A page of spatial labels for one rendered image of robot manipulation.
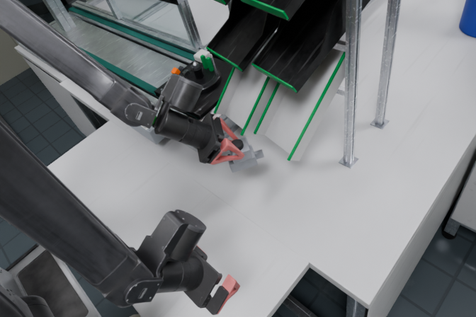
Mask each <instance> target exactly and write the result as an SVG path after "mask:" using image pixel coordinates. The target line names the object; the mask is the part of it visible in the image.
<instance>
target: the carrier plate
mask: <svg viewBox="0 0 476 317"><path fill-rule="evenodd" d="M213 59H214V62H215V66H217V67H218V68H219V69H220V72H221V75H222V80H221V82H220V84H219V86H218V87H217V88H215V89H214V90H212V91H211V92H209V93H205V94H203V95H200V96H199V98H198V100H197V102H196V105H195V107H194V109H193V112H191V113H190V112H188V111H187V113H190V114H191V115H193V116H195V117H197V118H198V119H201V118H202V117H203V116H205V115H206V114H207V113H208V112H209V111H211V110H212V109H213V108H214V107H215V106H216V105H217V102H218V101H219V99H220V96H221V94H222V91H223V89H224V87H225V84H226V82H227V80H228V77H229V75H230V72H231V70H232V67H233V66H232V65H230V64H228V63H226V62H224V61H222V60H220V59H216V58H214V57H213ZM194 61H196V60H194ZM194 61H192V62H191V63H190V64H189V65H188V66H186V67H185V68H183V70H182V71H181V74H182V72H183V71H184V70H186V69H187V70H189V69H190V66H191V65H193V62H194ZM196 62H198V61H196ZM198 63H199V65H201V64H203V63H201V62H198ZM182 75H183V74H182ZM165 85H166V82H165V83H164V84H162V85H161V86H160V87H159V88H158V89H156V90H155V91H154V92H155V94H156V96H160V94H161V91H162V90H163V89H164V87H165Z"/></svg>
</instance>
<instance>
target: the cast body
mask: <svg viewBox="0 0 476 317"><path fill-rule="evenodd" d="M232 143H233V144H234V145H235V146H236V147H237V148H238V149H239V150H240V151H241V152H242V153H243V154H244V157H243V158H242V159H240V160H233V161H228V162H229V166H230V168H231V171H232V172H233V173H234V172H237V171H240V170H244V169H246V168H250V167H252V166H256V165H258V163H257V159H260V158H263V157H264V153H263V151H262V149H260V150H258V151H254V150H253V148H252V145H249V143H248V141H247V138H246V137H244V138H241V139H235V140H233V141H232ZM227 156H237V154H235V153H234V152H232V151H229V152H227Z"/></svg>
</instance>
